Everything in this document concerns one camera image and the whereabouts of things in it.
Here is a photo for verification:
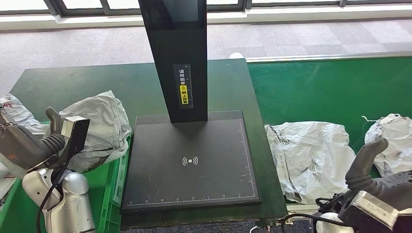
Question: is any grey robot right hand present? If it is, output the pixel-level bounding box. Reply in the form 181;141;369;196
345;138;412;211

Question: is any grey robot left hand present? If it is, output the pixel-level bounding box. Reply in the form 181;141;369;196
0;106;66;173

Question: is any knotted grey plastic parcel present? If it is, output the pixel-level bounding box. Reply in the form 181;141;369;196
362;113;412;178

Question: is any narrow grey plastic parcel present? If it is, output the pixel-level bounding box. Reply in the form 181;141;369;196
59;90;132;173

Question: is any wide grey plastic parcel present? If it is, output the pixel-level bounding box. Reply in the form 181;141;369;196
265;121;355;204

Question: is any green conveyor belt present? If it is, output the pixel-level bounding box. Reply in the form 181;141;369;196
248;57;412;203

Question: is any black machine column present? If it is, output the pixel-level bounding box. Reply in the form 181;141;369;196
138;0;208;124

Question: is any white printed plastic bag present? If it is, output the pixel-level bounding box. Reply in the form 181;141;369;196
0;94;51;206

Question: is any green plastic crate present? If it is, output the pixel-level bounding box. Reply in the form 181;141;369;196
0;120;132;233

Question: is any clear crate label sleeve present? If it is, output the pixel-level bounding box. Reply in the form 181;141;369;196
112;154;129;206

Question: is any black yellow column label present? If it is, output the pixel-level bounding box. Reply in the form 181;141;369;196
173;64;194;109

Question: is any white window sill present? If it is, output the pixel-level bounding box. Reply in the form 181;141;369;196
0;3;412;30

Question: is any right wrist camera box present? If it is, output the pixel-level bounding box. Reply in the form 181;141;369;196
338;190;412;233

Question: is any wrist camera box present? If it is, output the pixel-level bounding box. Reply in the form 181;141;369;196
338;190;412;233
59;116;91;165

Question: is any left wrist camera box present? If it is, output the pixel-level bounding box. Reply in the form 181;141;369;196
59;116;91;165

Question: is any aluminium conveyor frame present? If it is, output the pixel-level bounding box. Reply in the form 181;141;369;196
245;51;412;233

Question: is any dark window frame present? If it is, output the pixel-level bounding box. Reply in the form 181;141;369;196
0;0;412;16

